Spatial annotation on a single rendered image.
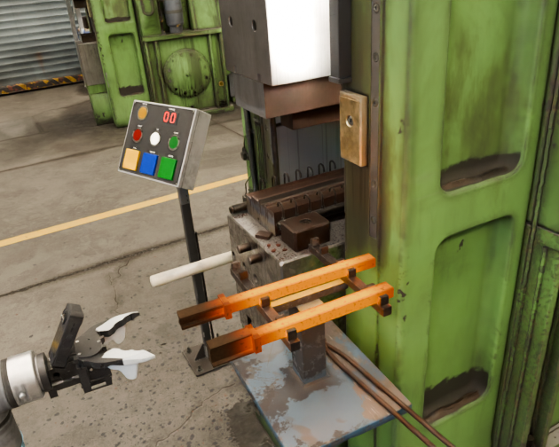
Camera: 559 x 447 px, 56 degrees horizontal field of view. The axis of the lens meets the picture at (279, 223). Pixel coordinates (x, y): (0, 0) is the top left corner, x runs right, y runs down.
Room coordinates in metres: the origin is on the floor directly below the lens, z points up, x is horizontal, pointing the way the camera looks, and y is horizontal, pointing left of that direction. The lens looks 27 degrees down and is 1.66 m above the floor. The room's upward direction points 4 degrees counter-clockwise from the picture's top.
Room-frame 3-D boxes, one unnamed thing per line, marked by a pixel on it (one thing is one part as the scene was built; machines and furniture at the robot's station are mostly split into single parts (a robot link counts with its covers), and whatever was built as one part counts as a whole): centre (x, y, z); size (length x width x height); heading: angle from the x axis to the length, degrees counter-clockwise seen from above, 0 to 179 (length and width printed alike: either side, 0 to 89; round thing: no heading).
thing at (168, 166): (1.78, 0.38, 1.01); 0.07 x 0.05 x 0.07; 51
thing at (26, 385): (0.75, 0.48, 1.00); 0.10 x 0.05 x 0.09; 23
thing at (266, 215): (1.56, -0.13, 0.96); 0.42 x 0.20 x 0.09; 116
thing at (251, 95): (1.56, -0.13, 1.32); 0.42 x 0.20 x 0.10; 116
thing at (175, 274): (1.74, 0.29, 0.62); 0.44 x 0.05 x 0.05; 116
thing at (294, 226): (1.34, -0.07, 0.95); 0.12 x 0.08 x 0.06; 116
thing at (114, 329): (0.87, 0.34, 1.00); 0.09 x 0.03 x 0.06; 149
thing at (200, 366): (1.94, 0.37, 0.05); 0.22 x 0.22 x 0.09; 26
